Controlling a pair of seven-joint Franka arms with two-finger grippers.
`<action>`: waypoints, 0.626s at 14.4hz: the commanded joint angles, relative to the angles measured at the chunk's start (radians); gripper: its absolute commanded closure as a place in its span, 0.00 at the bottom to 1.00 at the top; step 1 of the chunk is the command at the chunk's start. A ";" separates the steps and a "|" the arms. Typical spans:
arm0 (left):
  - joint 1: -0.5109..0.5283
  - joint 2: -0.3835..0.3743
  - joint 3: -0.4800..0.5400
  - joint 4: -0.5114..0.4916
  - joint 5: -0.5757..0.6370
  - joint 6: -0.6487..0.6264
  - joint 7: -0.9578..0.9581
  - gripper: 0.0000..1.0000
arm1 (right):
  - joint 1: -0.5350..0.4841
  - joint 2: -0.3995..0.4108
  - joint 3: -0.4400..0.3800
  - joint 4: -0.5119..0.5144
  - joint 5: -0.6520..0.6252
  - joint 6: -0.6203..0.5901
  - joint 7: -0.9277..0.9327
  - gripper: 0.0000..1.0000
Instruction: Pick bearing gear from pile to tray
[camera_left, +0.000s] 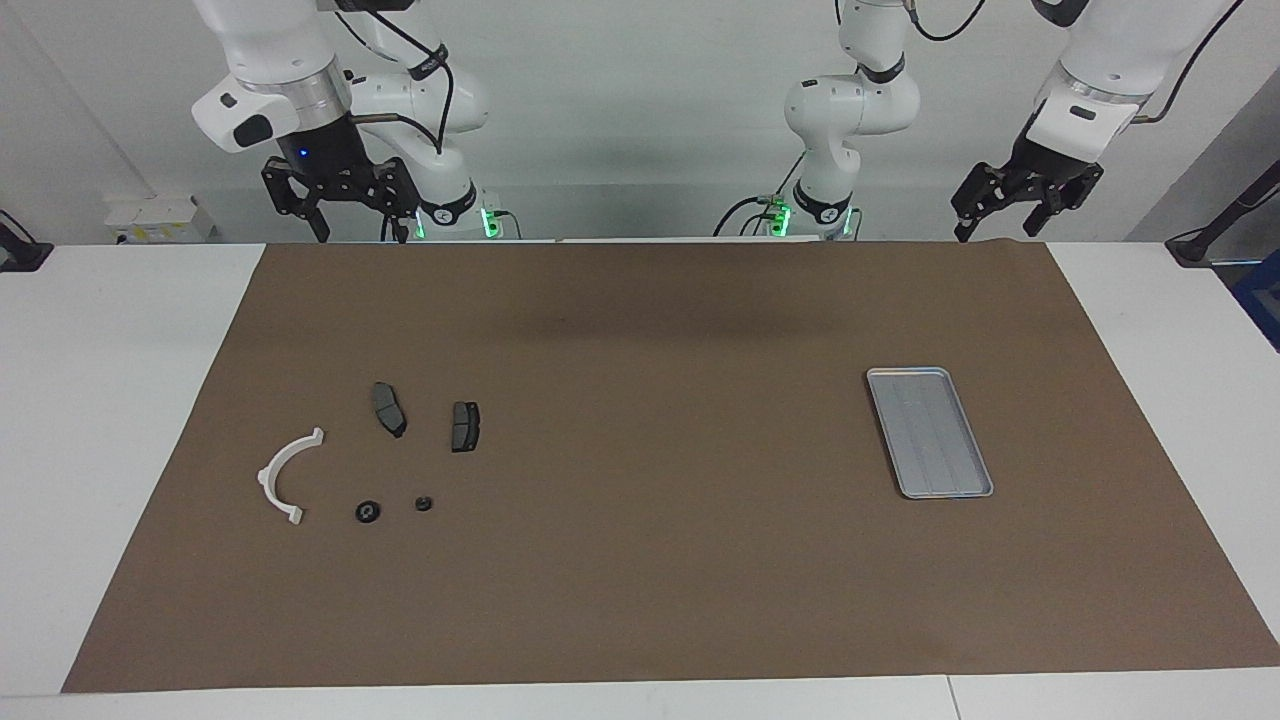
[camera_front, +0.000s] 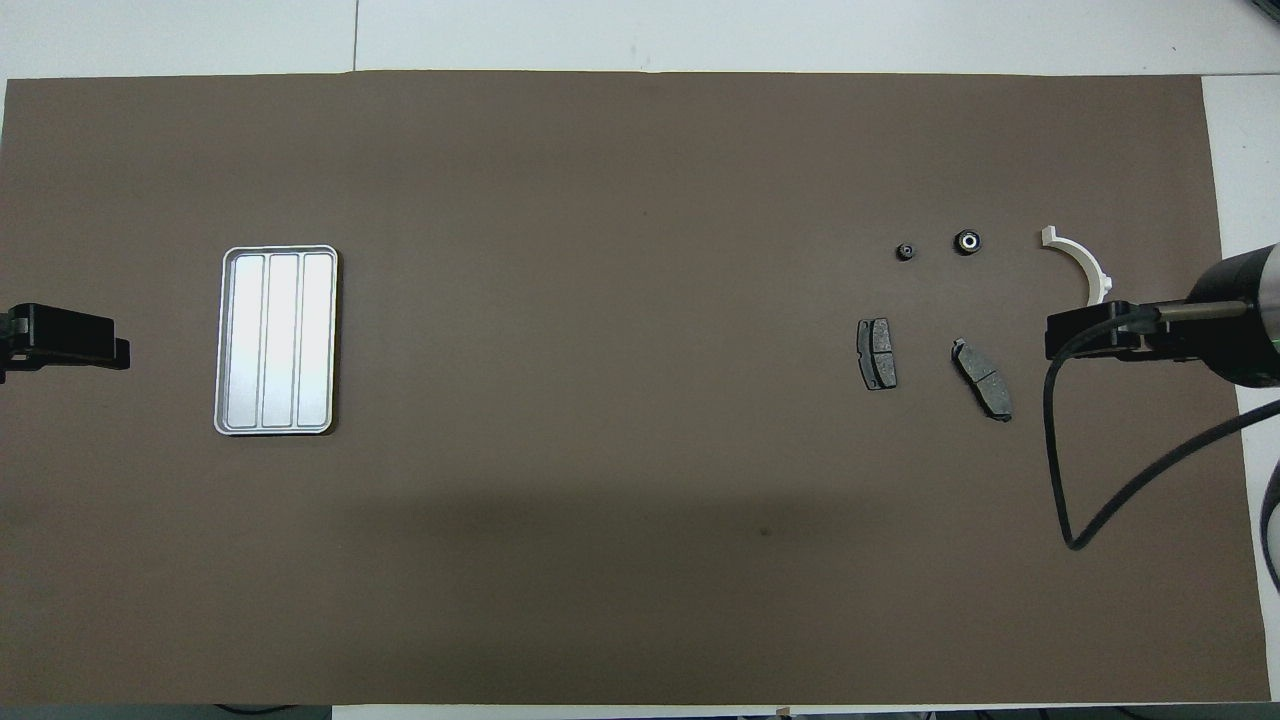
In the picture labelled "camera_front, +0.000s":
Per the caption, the tapered dark brake pad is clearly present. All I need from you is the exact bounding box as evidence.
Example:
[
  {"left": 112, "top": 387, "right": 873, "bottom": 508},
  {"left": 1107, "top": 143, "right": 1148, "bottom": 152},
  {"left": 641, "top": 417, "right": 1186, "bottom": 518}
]
[{"left": 951, "top": 339, "right": 1013, "bottom": 422}]

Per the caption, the rectangular dark brake pad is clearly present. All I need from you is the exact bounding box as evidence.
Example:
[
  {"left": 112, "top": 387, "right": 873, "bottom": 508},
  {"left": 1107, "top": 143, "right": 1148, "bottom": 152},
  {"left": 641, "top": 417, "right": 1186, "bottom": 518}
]
[{"left": 857, "top": 318, "right": 898, "bottom": 391}]

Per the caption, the silver metal tray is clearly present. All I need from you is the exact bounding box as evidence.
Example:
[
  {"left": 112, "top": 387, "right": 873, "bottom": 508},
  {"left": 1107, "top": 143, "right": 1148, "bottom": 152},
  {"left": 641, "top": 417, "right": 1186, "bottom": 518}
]
[{"left": 214, "top": 245, "right": 339, "bottom": 436}]

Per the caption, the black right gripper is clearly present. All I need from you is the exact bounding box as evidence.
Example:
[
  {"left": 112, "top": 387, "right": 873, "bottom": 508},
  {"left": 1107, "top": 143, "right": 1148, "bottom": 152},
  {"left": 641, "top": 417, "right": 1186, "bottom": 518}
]
[{"left": 1045, "top": 302, "right": 1198, "bottom": 364}]

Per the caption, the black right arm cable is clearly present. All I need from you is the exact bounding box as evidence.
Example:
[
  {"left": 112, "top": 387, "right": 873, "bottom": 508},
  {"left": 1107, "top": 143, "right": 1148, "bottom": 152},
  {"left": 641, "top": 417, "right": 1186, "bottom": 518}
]
[{"left": 1042, "top": 303, "right": 1280, "bottom": 552}]

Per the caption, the white curved plastic bracket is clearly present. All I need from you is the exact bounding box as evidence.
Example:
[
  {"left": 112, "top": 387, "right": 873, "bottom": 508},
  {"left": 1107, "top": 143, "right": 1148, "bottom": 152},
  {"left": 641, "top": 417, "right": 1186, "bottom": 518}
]
[{"left": 1041, "top": 226, "right": 1113, "bottom": 305}]

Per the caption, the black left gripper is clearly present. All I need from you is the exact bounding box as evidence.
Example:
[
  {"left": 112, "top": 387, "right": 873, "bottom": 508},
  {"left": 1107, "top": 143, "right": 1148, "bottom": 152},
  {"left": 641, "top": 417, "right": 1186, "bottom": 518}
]
[{"left": 0, "top": 303, "right": 132, "bottom": 383}]

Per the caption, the brown table mat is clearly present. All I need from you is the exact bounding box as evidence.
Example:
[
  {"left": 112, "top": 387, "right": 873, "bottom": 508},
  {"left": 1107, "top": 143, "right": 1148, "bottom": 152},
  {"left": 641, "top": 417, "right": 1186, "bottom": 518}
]
[{"left": 0, "top": 70, "right": 1271, "bottom": 706}]

